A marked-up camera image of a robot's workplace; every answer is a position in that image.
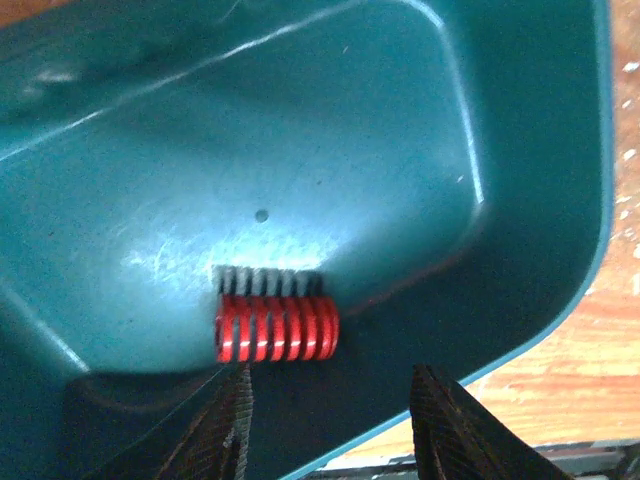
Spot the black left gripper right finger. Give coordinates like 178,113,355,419
409,364,570,479

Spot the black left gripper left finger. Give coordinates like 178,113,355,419
94,363,254,480

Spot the teal plastic tray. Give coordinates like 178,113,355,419
1,1,614,479

